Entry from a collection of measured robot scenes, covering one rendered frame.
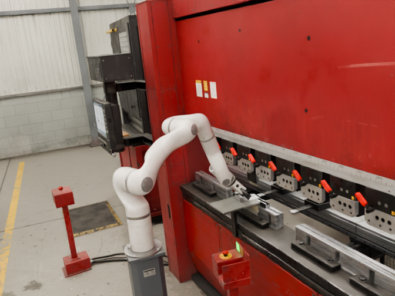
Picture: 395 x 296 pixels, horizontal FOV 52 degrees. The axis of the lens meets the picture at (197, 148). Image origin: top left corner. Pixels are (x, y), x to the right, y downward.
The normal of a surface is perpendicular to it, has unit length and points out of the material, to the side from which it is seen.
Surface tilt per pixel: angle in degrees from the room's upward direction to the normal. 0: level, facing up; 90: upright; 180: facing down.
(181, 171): 90
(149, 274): 90
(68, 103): 90
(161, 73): 90
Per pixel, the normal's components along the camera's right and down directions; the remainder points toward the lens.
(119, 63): 0.43, 0.19
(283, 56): -0.89, 0.20
